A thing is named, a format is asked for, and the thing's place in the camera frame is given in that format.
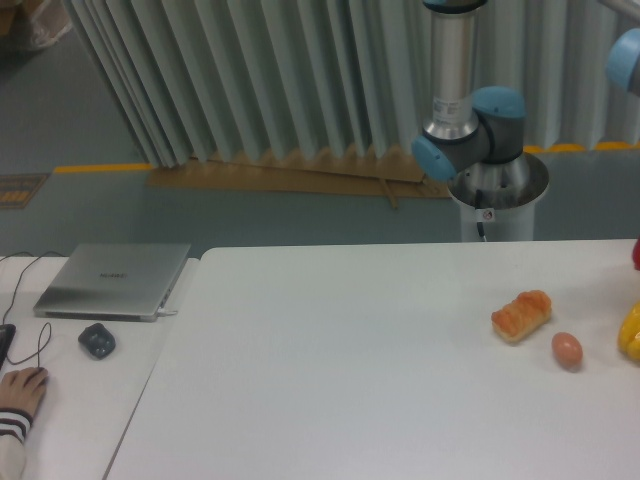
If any person's hand on mouse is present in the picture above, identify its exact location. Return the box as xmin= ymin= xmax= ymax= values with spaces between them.
xmin=1 ymin=367 xmax=47 ymax=420

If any black computer mouse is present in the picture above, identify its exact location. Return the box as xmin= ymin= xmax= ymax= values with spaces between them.
xmin=32 ymin=368 xmax=49 ymax=389

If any yellow bell pepper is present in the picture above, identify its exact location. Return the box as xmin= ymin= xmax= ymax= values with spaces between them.
xmin=617 ymin=303 xmax=640 ymax=362

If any red bell pepper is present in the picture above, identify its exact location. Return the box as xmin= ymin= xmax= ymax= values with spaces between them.
xmin=631 ymin=239 xmax=640 ymax=271

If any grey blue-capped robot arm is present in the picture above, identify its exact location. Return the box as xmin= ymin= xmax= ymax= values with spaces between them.
xmin=412 ymin=1 xmax=639 ymax=181

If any striped sleeve forearm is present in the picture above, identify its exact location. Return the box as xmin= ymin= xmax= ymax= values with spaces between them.
xmin=1 ymin=408 xmax=33 ymax=480

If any black keyboard edge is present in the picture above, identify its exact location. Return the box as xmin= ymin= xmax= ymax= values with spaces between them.
xmin=0 ymin=324 xmax=16 ymax=368

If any black earbud case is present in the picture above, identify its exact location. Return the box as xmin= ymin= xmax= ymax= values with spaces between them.
xmin=78 ymin=323 xmax=116 ymax=360

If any silver closed laptop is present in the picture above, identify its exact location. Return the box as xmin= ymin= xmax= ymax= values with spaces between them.
xmin=33 ymin=243 xmax=190 ymax=321

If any white usb plug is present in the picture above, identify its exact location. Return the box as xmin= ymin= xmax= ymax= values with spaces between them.
xmin=157 ymin=309 xmax=178 ymax=317

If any pale green folding curtain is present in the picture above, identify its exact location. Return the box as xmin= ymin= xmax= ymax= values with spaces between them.
xmin=66 ymin=1 xmax=639 ymax=167

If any brown cardboard sheet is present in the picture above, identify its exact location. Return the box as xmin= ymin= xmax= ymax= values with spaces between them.
xmin=146 ymin=145 xmax=450 ymax=209

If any orange braided bread loaf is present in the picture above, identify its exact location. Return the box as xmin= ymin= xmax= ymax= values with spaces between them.
xmin=491 ymin=290 xmax=552 ymax=343

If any brown egg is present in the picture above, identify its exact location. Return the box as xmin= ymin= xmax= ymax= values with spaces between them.
xmin=551 ymin=332 xmax=583 ymax=371

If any black mouse cable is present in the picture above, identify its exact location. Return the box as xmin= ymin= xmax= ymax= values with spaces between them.
xmin=7 ymin=322 xmax=53 ymax=370

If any black laptop cable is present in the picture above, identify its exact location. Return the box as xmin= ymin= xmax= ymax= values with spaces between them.
xmin=0 ymin=250 xmax=67 ymax=326

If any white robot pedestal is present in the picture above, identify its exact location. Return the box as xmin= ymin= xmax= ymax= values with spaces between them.
xmin=448 ymin=153 xmax=550 ymax=242

